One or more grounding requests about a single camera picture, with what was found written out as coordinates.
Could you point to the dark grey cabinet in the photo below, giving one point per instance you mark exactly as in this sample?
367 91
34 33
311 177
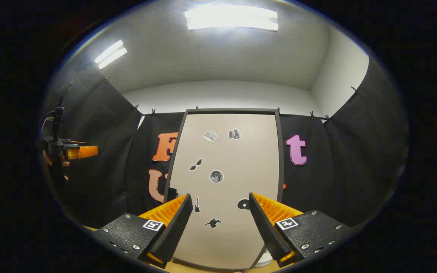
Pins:
279 151

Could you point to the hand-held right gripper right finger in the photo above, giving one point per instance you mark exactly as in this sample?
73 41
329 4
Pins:
266 231

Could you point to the white round object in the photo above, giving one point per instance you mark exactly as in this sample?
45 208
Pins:
266 259

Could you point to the narrow ceiling light panel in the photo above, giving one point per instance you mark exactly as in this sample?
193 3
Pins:
110 55

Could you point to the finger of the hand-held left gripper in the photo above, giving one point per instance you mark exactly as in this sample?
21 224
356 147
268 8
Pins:
85 151

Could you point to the black backdrop cloth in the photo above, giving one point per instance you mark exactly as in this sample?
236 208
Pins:
355 170

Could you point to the large ceiling light panel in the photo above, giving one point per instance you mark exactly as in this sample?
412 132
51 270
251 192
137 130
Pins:
231 18

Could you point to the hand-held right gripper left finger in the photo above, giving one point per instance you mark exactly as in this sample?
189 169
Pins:
176 231

